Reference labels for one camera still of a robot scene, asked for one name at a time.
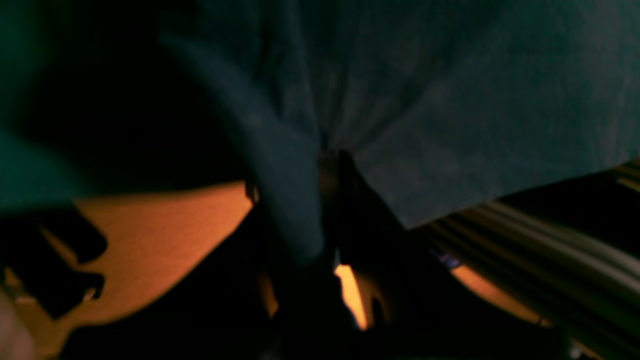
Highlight dark blue T-shirt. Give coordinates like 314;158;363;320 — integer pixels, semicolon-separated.
159;0;639;264

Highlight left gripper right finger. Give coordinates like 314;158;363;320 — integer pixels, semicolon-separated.
337;151;451;360

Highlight light blue table cloth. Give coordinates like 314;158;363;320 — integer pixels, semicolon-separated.
0;0;98;215

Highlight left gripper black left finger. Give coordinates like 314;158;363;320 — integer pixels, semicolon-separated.
246;190;351;360

